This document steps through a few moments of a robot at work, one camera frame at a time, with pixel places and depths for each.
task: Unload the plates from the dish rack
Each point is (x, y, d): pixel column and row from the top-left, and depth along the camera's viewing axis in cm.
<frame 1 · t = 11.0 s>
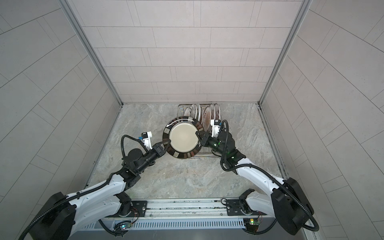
left hand: (174, 142, 74), fingers closed
right hand: (194, 135, 74), fingers closed
dark striped rim plate: (181, 131, 77), point 21 cm above the table

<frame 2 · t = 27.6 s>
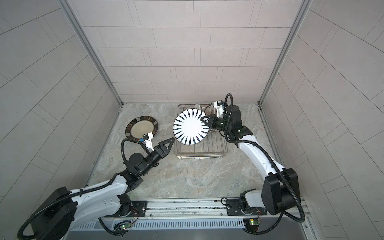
left hand: (176, 141, 71), fingers open
right hand: (200, 119, 75), fingers closed
dark striped rim plate: (137, 127, 102), point 2 cm above the table
white black radial stripe plate: (189, 128, 78), point 21 cm above the table

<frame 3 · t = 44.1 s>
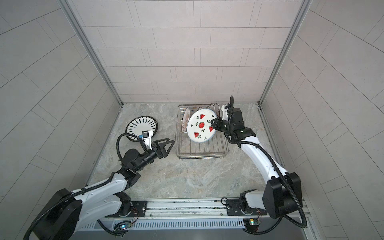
left hand: (174, 142, 72), fingers open
right hand: (209, 121, 79), fingers closed
white black radial stripe plate: (132, 127, 103), on the table
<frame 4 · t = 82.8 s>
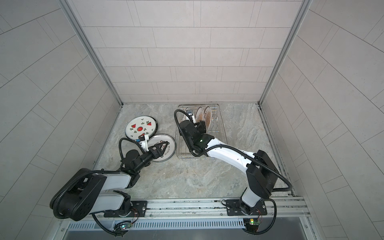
left hand: (168, 144, 81), fingers open
right hand: (188, 123, 82), fingers open
white plate fruit pattern: (140, 125, 102), point 3 cm above the table
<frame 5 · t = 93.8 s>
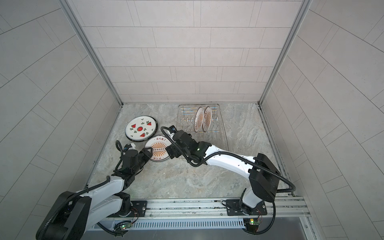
left hand: (155, 147, 88), fingers open
right hand: (171, 145, 77), fingers open
